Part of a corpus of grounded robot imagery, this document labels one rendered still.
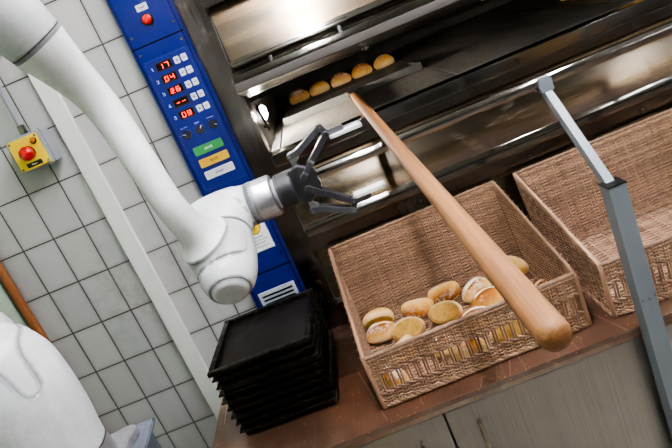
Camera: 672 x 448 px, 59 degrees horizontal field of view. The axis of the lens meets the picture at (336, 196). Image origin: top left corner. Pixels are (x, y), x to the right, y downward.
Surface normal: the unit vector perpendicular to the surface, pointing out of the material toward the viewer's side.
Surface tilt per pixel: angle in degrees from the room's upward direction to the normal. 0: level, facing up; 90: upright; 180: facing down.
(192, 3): 90
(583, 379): 90
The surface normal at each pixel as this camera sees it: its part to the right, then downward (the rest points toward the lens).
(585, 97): -0.07, -0.05
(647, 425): 0.07, 0.27
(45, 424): 0.72, -0.13
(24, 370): 0.64, -0.46
